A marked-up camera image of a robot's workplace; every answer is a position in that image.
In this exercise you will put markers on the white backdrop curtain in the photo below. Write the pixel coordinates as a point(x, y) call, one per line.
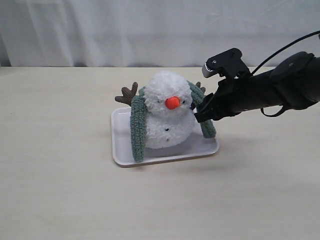
point(147, 33)

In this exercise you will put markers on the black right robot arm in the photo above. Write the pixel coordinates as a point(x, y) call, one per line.
point(293, 85)

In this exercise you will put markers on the green fleece scarf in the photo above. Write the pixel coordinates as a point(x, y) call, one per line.
point(137, 130)

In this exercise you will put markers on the white plush snowman toy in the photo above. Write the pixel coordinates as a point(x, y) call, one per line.
point(167, 112)

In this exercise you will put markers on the white rectangular plastic tray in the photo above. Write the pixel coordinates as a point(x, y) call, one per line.
point(194, 147)

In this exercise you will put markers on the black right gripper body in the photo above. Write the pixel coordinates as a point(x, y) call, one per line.
point(234, 97)

